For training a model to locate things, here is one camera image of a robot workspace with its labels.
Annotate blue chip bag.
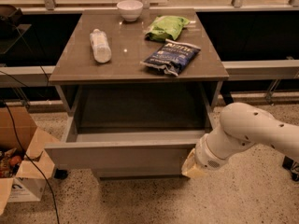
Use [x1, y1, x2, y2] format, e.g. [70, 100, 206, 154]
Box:
[140, 39, 201, 77]

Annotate green chip bag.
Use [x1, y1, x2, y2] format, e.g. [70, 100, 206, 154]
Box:
[145, 16, 190, 42]

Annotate dark equipment at left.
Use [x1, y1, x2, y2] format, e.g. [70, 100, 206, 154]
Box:
[0, 5, 31, 56]

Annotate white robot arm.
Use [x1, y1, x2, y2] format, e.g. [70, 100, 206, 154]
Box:
[181, 103, 299, 178]

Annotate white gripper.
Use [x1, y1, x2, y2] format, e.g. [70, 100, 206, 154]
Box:
[181, 134, 228, 178]

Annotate clear plastic water bottle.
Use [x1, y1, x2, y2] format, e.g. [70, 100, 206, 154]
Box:
[90, 29, 111, 63]

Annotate snack items in box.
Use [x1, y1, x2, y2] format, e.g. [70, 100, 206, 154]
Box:
[0, 148, 22, 178]

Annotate black cable on floor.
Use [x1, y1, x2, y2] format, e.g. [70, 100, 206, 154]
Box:
[0, 68, 61, 224]

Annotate black power adapter with cables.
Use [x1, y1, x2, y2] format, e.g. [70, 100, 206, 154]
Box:
[282, 156, 299, 182]

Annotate white ceramic bowl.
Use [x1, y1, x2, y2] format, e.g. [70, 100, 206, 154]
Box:
[117, 0, 143, 21]

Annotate open cardboard box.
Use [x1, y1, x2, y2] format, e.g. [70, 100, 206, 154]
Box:
[0, 107, 59, 214]

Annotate grey cabinet with glossy top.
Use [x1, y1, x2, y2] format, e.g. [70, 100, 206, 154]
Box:
[48, 7, 235, 180]

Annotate grey top drawer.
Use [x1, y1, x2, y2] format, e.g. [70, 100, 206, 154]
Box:
[44, 115, 216, 180]

